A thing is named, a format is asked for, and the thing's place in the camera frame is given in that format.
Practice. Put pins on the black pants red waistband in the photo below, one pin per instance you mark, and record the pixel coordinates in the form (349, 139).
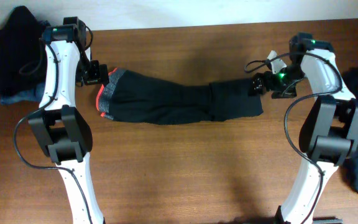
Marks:
(135, 98)

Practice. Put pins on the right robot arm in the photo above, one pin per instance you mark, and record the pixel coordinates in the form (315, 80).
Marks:
(329, 134)

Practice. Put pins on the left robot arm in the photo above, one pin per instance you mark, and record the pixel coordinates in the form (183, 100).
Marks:
(61, 132)

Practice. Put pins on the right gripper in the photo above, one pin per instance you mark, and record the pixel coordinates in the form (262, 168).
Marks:
(269, 76)

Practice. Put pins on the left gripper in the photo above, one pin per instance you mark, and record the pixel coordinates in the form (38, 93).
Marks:
(100, 73)

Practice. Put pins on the folded blue jeans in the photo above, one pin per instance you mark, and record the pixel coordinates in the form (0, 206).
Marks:
(23, 95)

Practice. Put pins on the black folded garment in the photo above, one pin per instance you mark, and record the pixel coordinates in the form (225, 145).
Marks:
(19, 18)

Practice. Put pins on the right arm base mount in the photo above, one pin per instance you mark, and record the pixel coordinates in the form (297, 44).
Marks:
(320, 221)

